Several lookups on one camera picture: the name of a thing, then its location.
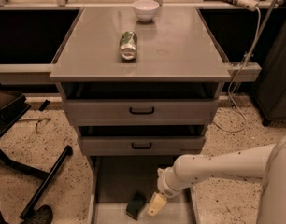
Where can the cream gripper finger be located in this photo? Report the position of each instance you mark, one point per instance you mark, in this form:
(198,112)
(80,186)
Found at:
(157,203)

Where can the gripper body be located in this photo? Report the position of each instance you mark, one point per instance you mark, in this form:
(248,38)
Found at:
(164,184)

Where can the yellow green sponge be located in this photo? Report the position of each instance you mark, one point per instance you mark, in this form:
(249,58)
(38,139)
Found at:
(135,206)

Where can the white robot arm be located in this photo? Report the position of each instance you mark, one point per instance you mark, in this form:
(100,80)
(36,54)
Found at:
(266,164)

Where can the grey bottom drawer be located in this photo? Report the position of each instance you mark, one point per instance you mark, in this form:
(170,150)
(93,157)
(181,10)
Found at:
(116,180)

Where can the grey drawer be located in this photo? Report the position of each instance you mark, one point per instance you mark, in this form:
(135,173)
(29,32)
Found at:
(121,146)
(116,112)
(116,180)

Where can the grey top drawer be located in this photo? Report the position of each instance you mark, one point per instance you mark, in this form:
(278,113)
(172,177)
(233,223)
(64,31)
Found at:
(116,112)

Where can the grey middle drawer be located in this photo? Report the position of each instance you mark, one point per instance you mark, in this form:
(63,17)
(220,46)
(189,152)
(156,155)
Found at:
(121,146)

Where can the grey drawer cabinet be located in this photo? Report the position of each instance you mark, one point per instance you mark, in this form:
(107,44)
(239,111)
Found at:
(176,60)

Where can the black perforated shoe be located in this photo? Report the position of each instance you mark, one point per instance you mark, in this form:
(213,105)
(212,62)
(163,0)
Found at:
(43,215)

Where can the dark cabinet at right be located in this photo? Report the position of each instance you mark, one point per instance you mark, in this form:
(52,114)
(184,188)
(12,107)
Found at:
(269,90)

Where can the green soda can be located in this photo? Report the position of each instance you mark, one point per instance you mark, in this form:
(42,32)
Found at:
(128,43)

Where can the white ceramic bowl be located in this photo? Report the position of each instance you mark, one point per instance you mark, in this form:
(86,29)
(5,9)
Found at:
(145,10)

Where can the black middle drawer handle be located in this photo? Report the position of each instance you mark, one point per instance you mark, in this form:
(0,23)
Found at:
(143,146)

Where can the black drawer handle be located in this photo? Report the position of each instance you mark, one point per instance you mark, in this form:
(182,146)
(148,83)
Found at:
(141,110)
(143,146)

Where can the black top drawer handle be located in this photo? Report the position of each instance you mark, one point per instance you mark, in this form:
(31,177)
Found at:
(141,110)

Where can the grey horizontal rail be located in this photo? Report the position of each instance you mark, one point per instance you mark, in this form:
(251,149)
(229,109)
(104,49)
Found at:
(25,74)

